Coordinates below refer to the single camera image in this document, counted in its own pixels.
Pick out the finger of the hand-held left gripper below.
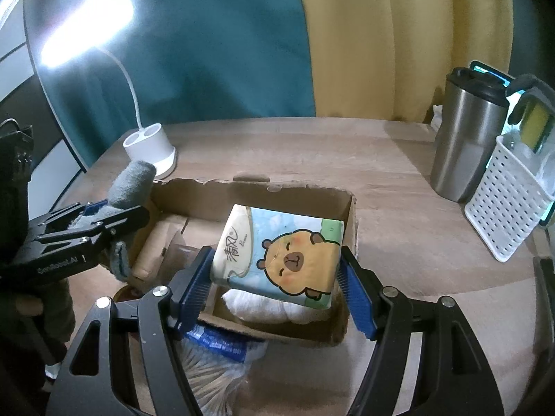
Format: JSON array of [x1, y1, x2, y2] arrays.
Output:
[[27, 200, 110, 237], [0, 206, 150, 289]]

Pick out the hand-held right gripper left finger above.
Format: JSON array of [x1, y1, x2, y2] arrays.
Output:
[[45, 246, 217, 416]]

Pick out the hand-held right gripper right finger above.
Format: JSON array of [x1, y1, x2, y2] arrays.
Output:
[[336, 246, 506, 416]]

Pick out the grey cloth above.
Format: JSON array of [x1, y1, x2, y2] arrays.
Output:
[[69, 160, 157, 284]]

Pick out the capybara print tissue pack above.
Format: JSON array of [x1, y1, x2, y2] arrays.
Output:
[[210, 203, 345, 310]]

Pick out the brown cardboard box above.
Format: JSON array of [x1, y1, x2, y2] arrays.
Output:
[[130, 175, 360, 348]]

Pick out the person's left hand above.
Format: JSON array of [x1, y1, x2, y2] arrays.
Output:
[[0, 275, 76, 362]]

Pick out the blue label plastic packet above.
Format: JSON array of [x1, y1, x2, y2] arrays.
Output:
[[180, 324, 272, 416]]

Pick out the white cloth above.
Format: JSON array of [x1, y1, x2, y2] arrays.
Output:
[[221, 288, 343, 326]]

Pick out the white desk lamp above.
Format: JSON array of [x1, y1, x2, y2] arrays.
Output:
[[39, 0, 178, 179]]

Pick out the white perforated plastic basket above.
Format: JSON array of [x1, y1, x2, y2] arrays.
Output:
[[465, 134, 555, 263]]

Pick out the steel tumbler with black lid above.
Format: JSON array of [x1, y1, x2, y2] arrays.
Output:
[[430, 67, 509, 203]]

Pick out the teal curtain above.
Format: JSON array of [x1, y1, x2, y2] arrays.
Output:
[[48, 0, 317, 170]]

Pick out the yellow sponge in black holder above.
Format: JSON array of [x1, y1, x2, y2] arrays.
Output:
[[507, 76, 555, 154]]

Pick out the yellow curtain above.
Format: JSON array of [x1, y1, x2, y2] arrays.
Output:
[[292, 0, 514, 123]]

